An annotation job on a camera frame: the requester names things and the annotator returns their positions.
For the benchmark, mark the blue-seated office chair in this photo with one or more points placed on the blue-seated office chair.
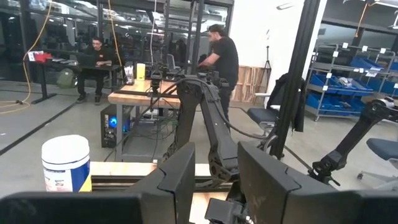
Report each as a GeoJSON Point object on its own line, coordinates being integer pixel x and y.
{"type": "Point", "coordinates": [262, 115]}
{"type": "Point", "coordinates": [384, 149]}

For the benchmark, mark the wooden pallet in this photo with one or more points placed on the wooden pallet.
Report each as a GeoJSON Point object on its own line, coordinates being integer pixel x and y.
{"type": "Point", "coordinates": [248, 84]}

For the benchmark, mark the black background robot arm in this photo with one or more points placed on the black background robot arm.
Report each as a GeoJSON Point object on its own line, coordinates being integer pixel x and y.
{"type": "Point", "coordinates": [156, 81]}

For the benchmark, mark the blue bin shelf rack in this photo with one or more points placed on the blue bin shelf rack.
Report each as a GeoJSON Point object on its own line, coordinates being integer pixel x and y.
{"type": "Point", "coordinates": [348, 84]}

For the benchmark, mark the seated person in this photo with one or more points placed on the seated person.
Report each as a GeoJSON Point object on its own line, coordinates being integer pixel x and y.
{"type": "Point", "coordinates": [96, 62]}

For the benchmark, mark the black office desk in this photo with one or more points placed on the black office desk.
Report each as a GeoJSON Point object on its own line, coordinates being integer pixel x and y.
{"type": "Point", "coordinates": [62, 63]}

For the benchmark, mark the black computer tower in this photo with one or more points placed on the black computer tower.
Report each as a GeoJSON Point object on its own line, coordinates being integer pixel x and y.
{"type": "Point", "coordinates": [112, 124]}

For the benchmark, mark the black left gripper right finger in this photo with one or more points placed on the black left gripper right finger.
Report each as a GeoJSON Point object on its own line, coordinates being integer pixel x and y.
{"type": "Point", "coordinates": [280, 199]}

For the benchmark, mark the black jacket on chair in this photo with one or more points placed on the black jacket on chair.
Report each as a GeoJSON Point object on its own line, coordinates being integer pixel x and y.
{"type": "Point", "coordinates": [300, 102]}

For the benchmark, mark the black tripod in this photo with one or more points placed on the black tripod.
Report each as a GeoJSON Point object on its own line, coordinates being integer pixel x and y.
{"type": "Point", "coordinates": [267, 59]}

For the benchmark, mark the wooden workbench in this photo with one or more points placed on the wooden workbench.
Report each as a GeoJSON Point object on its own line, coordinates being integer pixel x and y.
{"type": "Point", "coordinates": [140, 96]}

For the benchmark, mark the green backpack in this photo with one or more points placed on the green backpack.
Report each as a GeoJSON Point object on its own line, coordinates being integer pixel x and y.
{"type": "Point", "coordinates": [66, 78]}

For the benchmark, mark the yellow box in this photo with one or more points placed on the yellow box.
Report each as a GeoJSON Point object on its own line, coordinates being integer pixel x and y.
{"type": "Point", "coordinates": [140, 71]}

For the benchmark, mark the standing person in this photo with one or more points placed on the standing person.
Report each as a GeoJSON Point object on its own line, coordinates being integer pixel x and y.
{"type": "Point", "coordinates": [225, 62]}

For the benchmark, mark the black jointed camera mount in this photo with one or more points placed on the black jointed camera mount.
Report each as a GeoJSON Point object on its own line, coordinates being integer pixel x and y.
{"type": "Point", "coordinates": [351, 143]}

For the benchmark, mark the red box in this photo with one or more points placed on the red box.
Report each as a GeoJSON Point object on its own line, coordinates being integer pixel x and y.
{"type": "Point", "coordinates": [42, 57]}

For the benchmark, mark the black aluminium extrusion frame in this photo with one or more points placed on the black aluminium extrusion frame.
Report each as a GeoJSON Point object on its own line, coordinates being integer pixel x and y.
{"type": "Point", "coordinates": [124, 183]}

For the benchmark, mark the white-lidded blue yellow wipes canister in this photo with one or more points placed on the white-lidded blue yellow wipes canister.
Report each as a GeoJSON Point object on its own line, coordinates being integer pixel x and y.
{"type": "Point", "coordinates": [65, 165]}

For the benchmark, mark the black rig upright post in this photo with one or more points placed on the black rig upright post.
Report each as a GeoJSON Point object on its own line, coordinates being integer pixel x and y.
{"type": "Point", "coordinates": [295, 77]}

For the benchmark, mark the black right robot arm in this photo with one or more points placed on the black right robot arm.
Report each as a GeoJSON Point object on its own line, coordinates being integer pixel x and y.
{"type": "Point", "coordinates": [214, 124]}

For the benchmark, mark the black laptop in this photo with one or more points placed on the black laptop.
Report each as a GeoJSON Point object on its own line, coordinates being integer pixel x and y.
{"type": "Point", "coordinates": [86, 59]}

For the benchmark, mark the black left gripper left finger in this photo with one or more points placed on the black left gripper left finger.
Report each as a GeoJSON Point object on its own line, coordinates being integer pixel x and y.
{"type": "Point", "coordinates": [168, 193]}

